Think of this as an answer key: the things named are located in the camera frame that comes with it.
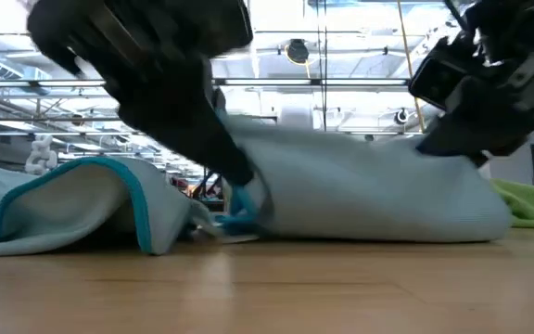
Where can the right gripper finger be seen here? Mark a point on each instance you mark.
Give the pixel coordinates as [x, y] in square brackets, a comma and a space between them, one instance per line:
[466, 139]

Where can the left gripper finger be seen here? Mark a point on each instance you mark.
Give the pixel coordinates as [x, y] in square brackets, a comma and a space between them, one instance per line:
[188, 125]

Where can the white building column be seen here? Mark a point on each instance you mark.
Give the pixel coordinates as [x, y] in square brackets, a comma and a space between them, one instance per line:
[295, 111]

